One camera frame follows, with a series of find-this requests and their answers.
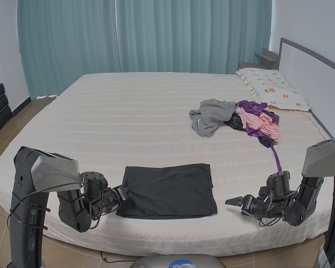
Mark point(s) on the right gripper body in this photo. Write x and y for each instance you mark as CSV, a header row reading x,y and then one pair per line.
x,y
256,205

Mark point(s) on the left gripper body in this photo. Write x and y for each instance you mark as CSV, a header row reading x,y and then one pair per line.
x,y
116,197

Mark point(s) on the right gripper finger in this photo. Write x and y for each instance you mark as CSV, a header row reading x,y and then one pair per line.
x,y
234,201

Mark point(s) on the black T-shirt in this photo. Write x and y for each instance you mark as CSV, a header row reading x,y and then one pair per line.
x,y
167,191

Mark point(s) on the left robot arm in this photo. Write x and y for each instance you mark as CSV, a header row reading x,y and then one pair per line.
x,y
44,183

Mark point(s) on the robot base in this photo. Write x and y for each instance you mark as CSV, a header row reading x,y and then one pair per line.
x,y
173,262

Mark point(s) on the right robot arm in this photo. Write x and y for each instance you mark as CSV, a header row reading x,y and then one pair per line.
x,y
310,194

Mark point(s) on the pile of clothes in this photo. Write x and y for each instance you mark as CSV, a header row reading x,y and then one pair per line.
x,y
258,124

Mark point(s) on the bed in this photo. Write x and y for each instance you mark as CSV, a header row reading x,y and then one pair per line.
x,y
128,116

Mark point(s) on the grey garment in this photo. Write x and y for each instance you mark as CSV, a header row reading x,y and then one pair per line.
x,y
212,116

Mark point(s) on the white printed pillow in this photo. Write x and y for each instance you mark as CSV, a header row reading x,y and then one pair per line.
x,y
273,89

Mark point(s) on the grey bedside table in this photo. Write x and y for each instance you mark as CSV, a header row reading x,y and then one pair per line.
x,y
258,63

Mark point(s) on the blue-green curtain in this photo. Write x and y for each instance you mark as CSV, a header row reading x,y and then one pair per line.
x,y
69,38
192,26

